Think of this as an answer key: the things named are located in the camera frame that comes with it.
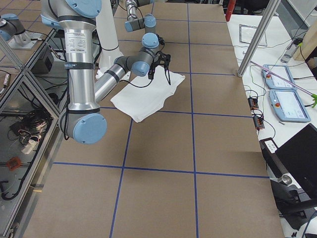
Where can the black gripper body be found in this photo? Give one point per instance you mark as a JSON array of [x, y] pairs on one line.
[[166, 65]]

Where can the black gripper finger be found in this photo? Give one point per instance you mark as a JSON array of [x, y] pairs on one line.
[[151, 74]]

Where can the white long-sleeve printed shirt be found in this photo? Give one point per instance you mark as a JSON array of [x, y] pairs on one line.
[[140, 101]]

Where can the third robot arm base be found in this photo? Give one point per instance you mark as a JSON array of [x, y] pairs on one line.
[[13, 32]]

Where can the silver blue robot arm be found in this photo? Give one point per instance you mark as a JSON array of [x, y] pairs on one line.
[[81, 119], [138, 17]]

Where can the black framed paper sheet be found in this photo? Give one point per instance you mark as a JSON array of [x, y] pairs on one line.
[[247, 32]]

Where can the red cylinder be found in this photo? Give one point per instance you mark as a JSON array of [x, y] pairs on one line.
[[230, 9]]

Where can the black power strip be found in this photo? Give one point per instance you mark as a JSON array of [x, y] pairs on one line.
[[257, 114]]

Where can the clear water bottle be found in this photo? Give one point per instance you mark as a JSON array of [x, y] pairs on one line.
[[291, 49]]

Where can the lower blue teach pendant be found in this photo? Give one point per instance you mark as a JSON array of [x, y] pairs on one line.
[[288, 106]]

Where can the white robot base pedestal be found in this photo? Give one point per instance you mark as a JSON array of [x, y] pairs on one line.
[[108, 39]]

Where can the aluminium frame post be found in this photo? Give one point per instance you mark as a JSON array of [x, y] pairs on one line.
[[261, 28]]

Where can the aluminium truss frame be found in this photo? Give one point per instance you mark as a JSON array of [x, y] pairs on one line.
[[32, 90]]

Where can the grabber stick with green handle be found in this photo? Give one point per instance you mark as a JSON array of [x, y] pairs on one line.
[[269, 72]]

